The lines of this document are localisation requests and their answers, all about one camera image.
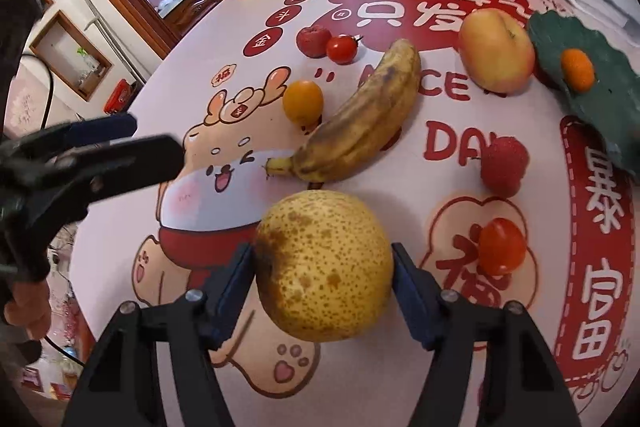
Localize red yellow apple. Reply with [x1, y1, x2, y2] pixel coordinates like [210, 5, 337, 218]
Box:
[458, 9, 535, 95]

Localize dark red fruit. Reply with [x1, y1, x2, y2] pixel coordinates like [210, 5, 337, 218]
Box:
[296, 25, 332, 58]

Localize green scalloped plate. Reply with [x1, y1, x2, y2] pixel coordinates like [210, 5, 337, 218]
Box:
[526, 11, 639, 180]

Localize small orange tangerine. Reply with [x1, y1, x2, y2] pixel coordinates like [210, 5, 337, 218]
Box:
[561, 49, 596, 94]

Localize spotted yellow pear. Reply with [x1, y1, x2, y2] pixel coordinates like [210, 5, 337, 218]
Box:
[253, 190, 394, 343]

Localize person left hand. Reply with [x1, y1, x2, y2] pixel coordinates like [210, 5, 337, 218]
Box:
[3, 281, 52, 340]

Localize red strawberry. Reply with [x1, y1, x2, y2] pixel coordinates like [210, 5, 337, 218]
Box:
[475, 136, 529, 198]

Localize red trash bin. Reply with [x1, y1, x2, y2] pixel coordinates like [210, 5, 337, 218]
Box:
[103, 79, 132, 115]

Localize small yellow kumquat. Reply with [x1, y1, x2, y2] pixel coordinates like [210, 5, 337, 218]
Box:
[282, 80, 324, 129]

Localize black cable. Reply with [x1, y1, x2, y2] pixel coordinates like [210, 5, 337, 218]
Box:
[19, 52, 56, 134]

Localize spotted brown banana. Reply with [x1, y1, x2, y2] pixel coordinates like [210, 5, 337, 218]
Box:
[265, 39, 421, 183]

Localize cherry tomato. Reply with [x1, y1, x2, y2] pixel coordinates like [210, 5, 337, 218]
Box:
[477, 218, 527, 277]
[326, 35, 361, 65]

